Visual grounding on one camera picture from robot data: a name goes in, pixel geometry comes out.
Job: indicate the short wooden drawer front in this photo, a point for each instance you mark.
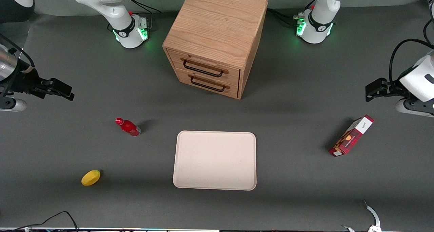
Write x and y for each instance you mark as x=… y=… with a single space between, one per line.
x=231 y=90

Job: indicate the red cookie box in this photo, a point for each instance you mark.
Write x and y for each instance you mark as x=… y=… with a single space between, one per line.
x=351 y=137

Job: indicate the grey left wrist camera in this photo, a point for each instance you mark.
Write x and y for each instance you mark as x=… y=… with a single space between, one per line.
x=403 y=106

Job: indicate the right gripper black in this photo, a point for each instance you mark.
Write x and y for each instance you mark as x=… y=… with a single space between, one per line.
x=27 y=80

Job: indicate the tall wooden drawer front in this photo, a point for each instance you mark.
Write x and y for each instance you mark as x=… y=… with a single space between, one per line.
x=232 y=76

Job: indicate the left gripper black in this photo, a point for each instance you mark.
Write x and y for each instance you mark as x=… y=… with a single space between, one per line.
x=390 y=88

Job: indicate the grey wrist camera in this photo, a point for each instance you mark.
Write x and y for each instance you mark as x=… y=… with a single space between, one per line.
x=403 y=106
x=15 y=105

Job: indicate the beige rectangular tray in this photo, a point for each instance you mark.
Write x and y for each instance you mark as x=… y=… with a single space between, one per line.
x=213 y=161

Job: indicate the red coke bottle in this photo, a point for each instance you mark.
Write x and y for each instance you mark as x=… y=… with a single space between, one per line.
x=129 y=127

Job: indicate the yellow lemon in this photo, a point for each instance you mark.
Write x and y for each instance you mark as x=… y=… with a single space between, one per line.
x=91 y=177

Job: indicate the wooden drawer cabinet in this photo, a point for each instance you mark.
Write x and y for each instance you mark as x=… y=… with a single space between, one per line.
x=217 y=22

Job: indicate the white curved plastic clamp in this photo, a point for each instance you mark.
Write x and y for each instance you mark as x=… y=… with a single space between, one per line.
x=373 y=213

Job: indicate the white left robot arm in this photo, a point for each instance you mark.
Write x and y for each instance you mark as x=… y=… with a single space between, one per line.
x=322 y=8

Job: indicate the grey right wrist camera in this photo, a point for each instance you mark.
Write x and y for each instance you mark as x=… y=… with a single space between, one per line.
x=15 y=105

